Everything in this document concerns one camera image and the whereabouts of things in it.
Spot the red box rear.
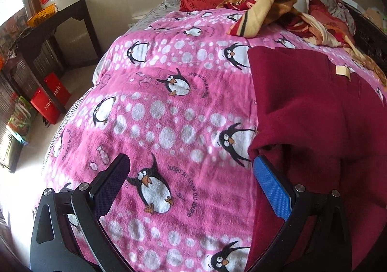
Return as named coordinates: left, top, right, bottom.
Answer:
left=45, top=72, right=71, bottom=106

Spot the red box front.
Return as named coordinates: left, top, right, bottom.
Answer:
left=30, top=89, right=60, bottom=125

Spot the yellow plastic basket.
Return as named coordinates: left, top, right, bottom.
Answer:
left=27, top=4, right=58, bottom=28

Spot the red and yellow blanket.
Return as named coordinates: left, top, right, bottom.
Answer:
left=217, top=0, right=386, bottom=87

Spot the colourful printed bag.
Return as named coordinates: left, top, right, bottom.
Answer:
left=6, top=96, right=37, bottom=146

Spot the pink penguin blanket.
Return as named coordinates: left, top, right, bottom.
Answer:
left=43, top=9, right=386, bottom=271

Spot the maroon fleece garment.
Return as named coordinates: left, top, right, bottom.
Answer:
left=248, top=46, right=386, bottom=267

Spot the dark wooden desk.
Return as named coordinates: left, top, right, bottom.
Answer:
left=12, top=0, right=104, bottom=116

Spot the red box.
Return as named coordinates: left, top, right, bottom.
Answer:
left=45, top=72, right=71, bottom=106
left=30, top=89, right=60, bottom=125

